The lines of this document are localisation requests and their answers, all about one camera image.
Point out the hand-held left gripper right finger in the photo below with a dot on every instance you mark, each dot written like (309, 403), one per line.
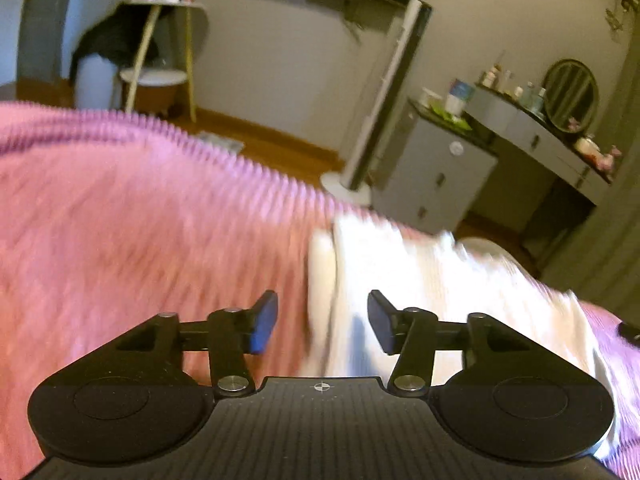
(381, 320)

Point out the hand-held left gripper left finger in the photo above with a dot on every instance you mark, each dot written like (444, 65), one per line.
(265, 322)

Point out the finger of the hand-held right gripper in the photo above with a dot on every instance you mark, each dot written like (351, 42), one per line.
(631, 334)

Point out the white towel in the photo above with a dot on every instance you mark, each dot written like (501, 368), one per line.
(450, 285)

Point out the grey drawer cabinet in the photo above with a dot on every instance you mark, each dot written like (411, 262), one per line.
(440, 180)

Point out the pink ribbed blanket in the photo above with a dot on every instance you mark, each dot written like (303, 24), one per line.
(125, 220)

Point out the pink plush toy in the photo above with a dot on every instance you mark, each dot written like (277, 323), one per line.
(610, 157)

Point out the small floor mat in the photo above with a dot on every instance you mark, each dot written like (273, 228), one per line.
(221, 142)

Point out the cream yellow pouch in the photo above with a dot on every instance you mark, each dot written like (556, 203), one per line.
(586, 146)

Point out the green cloth item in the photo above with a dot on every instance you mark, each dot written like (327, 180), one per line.
(450, 114)

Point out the grey dressing table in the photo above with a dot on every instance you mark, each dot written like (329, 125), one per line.
(530, 135)

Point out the white round tub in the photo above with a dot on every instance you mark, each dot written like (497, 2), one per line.
(430, 97)

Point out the white black tower fan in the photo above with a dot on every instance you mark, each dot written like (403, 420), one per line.
(395, 85)

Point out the blue white canister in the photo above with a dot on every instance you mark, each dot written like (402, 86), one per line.
(460, 97)

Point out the round black-framed mirror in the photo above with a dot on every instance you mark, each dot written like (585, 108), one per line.
(570, 95)

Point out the green glass bottle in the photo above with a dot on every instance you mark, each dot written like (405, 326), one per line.
(530, 92)
(540, 101)

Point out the white lotion bottle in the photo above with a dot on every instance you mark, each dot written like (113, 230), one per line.
(489, 80)

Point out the clear slim bottle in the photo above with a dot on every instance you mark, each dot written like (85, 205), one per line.
(507, 81)

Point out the wooden-legged white side table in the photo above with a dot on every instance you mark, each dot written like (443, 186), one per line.
(155, 76)

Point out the white bin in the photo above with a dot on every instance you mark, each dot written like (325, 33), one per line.
(95, 85)

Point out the black clothing pile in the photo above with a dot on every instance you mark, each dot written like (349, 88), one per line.
(110, 40)

